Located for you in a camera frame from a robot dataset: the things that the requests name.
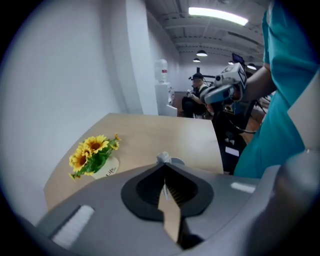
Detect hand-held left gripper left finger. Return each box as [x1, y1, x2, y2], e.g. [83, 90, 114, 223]
[37, 162, 181, 254]

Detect person's teal shirt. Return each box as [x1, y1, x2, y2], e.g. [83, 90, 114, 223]
[233, 0, 320, 180]

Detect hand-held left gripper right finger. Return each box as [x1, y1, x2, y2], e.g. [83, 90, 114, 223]
[164, 162, 261, 255]

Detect clear water bottle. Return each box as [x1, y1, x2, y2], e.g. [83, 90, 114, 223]
[154, 58, 169, 85]

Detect white water dispenser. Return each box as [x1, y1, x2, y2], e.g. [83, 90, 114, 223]
[154, 82, 179, 117]

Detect potted yellow sunflowers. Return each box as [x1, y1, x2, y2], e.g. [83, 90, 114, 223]
[68, 133, 122, 182]

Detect black wall monitor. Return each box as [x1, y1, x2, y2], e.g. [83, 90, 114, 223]
[231, 52, 246, 65]

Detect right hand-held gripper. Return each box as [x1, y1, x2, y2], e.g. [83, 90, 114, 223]
[199, 62, 249, 106]

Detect long ceiling light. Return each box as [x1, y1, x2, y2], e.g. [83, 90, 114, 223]
[187, 6, 249, 27]

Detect person's right forearm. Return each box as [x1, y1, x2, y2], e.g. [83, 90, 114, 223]
[241, 65, 278, 103]

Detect light wooden table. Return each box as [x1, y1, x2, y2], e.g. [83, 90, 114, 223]
[43, 112, 225, 211]

